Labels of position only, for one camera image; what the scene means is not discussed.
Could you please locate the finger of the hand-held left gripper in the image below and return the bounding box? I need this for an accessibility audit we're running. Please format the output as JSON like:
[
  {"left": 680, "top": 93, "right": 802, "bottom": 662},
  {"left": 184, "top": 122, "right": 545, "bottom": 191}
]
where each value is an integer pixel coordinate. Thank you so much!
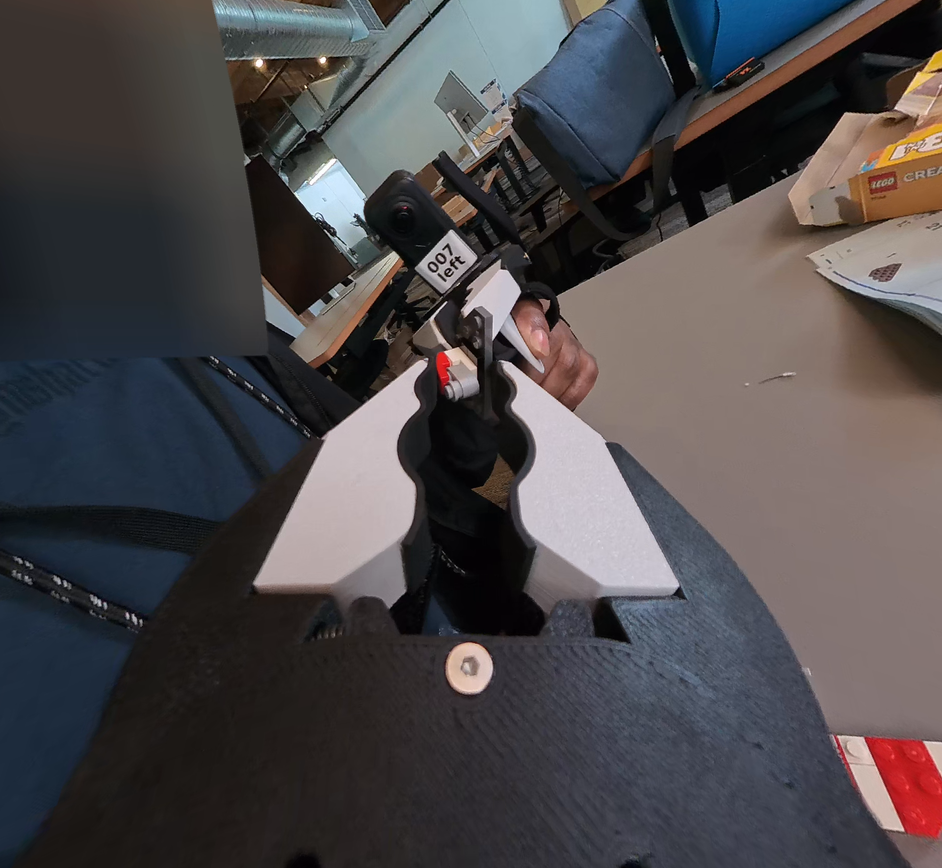
[
  {"left": 506, "top": 305, "right": 549, "bottom": 374},
  {"left": 458, "top": 268, "right": 525, "bottom": 343}
]

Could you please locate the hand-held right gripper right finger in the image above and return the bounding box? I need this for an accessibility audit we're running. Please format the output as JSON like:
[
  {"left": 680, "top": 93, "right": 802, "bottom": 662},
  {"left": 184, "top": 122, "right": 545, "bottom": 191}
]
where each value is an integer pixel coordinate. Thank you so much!
[{"left": 495, "top": 359, "right": 680, "bottom": 604}]

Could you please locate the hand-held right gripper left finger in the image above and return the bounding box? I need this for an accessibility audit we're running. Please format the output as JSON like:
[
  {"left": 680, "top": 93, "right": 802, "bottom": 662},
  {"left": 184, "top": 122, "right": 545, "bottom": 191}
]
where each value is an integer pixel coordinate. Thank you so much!
[{"left": 252, "top": 359, "right": 443, "bottom": 608}]

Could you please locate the red grey brick piece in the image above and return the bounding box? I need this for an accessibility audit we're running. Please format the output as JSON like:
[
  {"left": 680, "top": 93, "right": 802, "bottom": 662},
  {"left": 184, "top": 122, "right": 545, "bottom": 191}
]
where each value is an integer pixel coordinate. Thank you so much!
[{"left": 434, "top": 352, "right": 479, "bottom": 402}]

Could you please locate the wooden top office desk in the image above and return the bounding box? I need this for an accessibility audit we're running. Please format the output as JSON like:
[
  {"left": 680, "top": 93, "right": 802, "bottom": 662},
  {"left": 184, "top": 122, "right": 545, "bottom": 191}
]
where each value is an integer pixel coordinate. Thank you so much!
[{"left": 261, "top": 250, "right": 413, "bottom": 369}]

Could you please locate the person's left hand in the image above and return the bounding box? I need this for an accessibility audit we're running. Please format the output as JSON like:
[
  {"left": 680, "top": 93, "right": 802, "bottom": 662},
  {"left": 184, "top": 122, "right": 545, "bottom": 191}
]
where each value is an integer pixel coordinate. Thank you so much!
[{"left": 511, "top": 285, "right": 599, "bottom": 413}]

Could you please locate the black computer monitor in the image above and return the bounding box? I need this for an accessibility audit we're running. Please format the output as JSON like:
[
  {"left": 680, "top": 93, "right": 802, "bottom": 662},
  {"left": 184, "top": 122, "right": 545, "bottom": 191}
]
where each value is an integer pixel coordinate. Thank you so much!
[{"left": 245, "top": 154, "right": 354, "bottom": 317}]

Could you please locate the black jacket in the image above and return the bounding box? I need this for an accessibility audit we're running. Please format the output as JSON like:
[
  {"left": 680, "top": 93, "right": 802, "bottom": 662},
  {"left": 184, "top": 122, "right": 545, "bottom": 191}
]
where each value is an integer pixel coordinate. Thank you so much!
[{"left": 265, "top": 327, "right": 362, "bottom": 442}]

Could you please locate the white computer monitor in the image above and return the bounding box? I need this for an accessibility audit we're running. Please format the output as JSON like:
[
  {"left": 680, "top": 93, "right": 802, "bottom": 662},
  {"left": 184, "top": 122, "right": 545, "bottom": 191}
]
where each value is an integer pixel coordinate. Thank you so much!
[{"left": 433, "top": 70, "right": 493, "bottom": 148}]

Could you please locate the denim blue bag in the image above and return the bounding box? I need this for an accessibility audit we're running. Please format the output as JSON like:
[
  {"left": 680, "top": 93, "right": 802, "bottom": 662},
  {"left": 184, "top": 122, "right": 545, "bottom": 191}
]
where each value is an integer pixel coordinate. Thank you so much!
[{"left": 511, "top": 0, "right": 704, "bottom": 240}]

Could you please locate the instruction booklet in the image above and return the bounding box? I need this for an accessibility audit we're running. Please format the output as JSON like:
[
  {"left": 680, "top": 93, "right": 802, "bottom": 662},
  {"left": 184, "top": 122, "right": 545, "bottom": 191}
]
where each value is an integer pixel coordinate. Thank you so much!
[{"left": 806, "top": 209, "right": 942, "bottom": 335}]

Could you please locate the yellow toy box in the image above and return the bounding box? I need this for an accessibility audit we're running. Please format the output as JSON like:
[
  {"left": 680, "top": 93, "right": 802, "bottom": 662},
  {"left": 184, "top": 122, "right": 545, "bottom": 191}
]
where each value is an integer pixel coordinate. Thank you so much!
[{"left": 789, "top": 51, "right": 942, "bottom": 228}]

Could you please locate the red white brick assembly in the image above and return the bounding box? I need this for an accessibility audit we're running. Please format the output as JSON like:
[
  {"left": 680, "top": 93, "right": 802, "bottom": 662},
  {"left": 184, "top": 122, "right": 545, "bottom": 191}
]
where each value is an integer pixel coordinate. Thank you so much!
[{"left": 832, "top": 734, "right": 942, "bottom": 836}]

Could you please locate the wood edged grey table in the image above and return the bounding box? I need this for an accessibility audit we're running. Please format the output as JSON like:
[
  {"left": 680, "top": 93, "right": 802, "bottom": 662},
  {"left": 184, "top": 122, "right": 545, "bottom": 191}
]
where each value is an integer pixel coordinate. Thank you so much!
[{"left": 581, "top": 0, "right": 942, "bottom": 222}]

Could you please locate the black white speckled drawstring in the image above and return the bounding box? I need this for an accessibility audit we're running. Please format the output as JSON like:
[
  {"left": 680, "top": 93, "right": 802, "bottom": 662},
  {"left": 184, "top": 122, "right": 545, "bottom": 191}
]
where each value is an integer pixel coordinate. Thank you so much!
[
  {"left": 209, "top": 359, "right": 319, "bottom": 440},
  {"left": 0, "top": 552, "right": 146, "bottom": 635}
]

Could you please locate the silver ventilation duct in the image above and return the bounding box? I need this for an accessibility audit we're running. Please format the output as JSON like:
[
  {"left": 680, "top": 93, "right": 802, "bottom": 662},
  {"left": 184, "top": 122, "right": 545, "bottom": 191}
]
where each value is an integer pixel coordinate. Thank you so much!
[{"left": 209, "top": 0, "right": 385, "bottom": 63}]

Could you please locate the black flat strap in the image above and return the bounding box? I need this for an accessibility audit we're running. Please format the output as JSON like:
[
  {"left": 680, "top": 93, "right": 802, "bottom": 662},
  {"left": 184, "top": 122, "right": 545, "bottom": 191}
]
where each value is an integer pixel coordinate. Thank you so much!
[{"left": 0, "top": 504, "right": 222, "bottom": 553}]

